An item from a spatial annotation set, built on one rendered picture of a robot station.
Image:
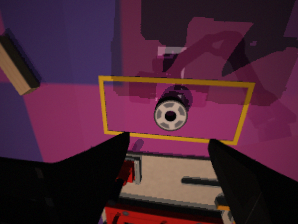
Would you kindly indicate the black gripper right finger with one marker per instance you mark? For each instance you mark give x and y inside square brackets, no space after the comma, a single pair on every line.
[255,194]

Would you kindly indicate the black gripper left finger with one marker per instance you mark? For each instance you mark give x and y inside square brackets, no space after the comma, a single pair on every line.
[74,190]

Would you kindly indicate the yellow rectangular outline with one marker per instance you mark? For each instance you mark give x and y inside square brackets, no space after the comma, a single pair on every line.
[249,85]

